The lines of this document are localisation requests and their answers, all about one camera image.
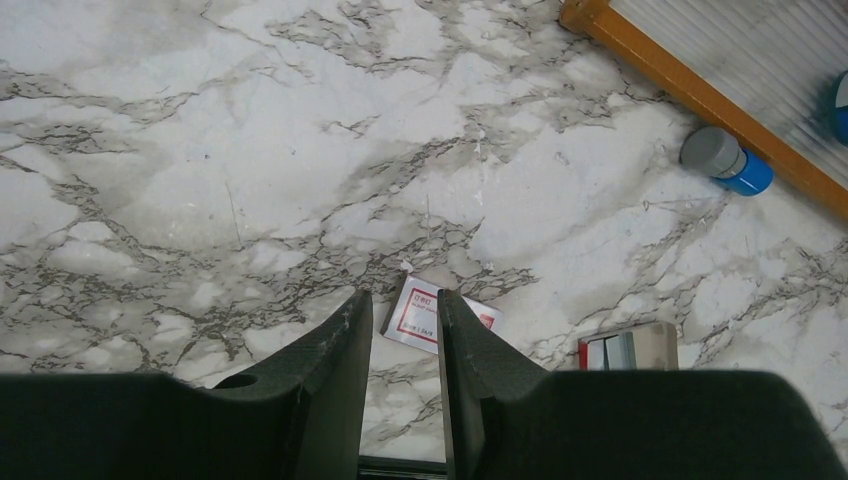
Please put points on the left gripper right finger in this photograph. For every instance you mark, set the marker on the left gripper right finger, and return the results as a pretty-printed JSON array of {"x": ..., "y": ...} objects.
[{"x": 505, "y": 417}]

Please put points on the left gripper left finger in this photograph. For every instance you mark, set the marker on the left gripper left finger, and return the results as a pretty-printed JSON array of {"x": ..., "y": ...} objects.
[{"x": 297, "y": 414}]

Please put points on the red white staple box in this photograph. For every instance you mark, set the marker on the red white staple box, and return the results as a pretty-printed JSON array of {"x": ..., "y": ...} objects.
[{"x": 412, "y": 316}]

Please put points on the beige staple box tray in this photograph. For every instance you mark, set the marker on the beige staple box tray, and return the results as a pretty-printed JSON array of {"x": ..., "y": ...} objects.
[{"x": 650, "y": 346}]

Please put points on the orange wooden shelf rack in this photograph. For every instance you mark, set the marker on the orange wooden shelf rack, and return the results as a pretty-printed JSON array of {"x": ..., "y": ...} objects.
[{"x": 760, "y": 70}]

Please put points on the blue white cup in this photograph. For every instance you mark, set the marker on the blue white cup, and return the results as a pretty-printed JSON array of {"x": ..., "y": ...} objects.
[{"x": 837, "y": 108}]

